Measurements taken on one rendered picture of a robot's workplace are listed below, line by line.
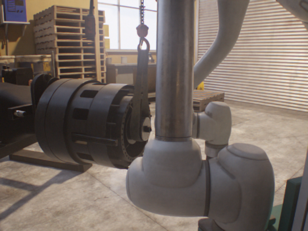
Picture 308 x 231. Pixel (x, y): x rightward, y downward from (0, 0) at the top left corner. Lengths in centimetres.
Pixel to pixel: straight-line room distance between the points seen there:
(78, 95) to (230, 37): 96
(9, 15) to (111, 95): 448
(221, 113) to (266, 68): 577
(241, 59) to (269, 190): 637
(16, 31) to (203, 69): 532
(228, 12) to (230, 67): 638
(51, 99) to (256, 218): 123
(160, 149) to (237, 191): 21
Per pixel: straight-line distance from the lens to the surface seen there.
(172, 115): 62
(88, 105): 138
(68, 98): 146
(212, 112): 91
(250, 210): 67
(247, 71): 688
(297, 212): 70
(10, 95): 197
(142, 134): 142
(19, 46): 589
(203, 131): 92
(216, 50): 79
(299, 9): 109
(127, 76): 628
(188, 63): 64
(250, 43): 686
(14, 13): 567
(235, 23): 77
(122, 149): 134
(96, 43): 501
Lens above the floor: 127
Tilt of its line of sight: 13 degrees down
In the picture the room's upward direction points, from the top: straight up
